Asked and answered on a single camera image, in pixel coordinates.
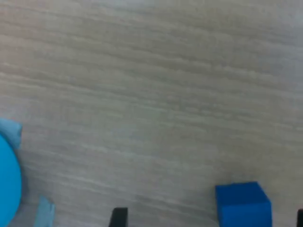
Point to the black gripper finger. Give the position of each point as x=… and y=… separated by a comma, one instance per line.
x=119, y=218
x=300, y=220

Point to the blue cube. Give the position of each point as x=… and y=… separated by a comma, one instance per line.
x=241, y=208

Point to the blue plastic cup bin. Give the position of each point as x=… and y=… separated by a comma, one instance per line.
x=8, y=184

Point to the light blue tape piece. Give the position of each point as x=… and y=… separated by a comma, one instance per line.
x=45, y=212

